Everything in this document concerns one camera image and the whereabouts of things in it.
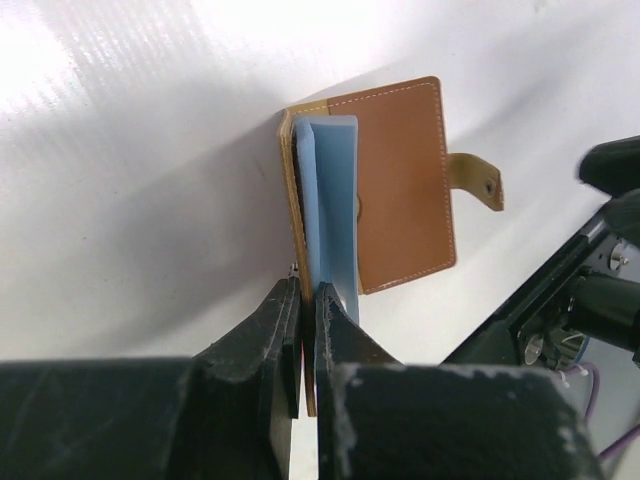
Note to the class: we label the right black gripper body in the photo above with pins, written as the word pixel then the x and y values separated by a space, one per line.
pixel 578 293

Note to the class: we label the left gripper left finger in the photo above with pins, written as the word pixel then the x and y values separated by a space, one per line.
pixel 249 392

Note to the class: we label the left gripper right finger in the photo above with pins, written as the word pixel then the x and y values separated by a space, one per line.
pixel 355 378

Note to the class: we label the brown leather card holder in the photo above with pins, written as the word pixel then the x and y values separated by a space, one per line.
pixel 369 180

